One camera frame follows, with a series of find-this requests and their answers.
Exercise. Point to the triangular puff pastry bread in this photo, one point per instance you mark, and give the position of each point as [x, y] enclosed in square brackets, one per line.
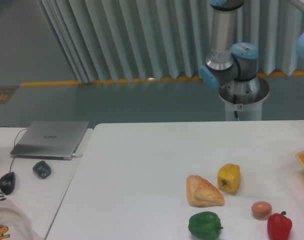
[201, 193]

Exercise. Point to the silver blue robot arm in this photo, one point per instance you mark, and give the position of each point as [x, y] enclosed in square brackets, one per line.
[224, 37]

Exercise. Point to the person's white sleeve forearm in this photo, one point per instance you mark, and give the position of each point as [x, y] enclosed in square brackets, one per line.
[14, 224]

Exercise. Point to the white pleated curtain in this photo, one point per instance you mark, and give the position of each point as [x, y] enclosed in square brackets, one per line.
[117, 40]

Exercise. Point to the silver closed laptop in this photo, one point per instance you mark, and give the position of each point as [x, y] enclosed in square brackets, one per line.
[50, 140]

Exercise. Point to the yellow bell pepper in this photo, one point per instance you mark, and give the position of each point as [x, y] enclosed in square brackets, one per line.
[229, 177]

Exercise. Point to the green bell pepper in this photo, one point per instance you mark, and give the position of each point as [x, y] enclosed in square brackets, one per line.
[205, 225]

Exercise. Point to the black power adapter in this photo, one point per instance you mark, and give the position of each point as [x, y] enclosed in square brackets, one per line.
[42, 169]

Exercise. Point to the brown egg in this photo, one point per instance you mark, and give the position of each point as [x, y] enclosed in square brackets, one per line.
[261, 209]

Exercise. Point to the black computer mouse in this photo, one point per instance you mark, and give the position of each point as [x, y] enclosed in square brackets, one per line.
[8, 183]

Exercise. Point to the red bell pepper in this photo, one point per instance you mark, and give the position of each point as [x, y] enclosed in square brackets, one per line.
[279, 226]

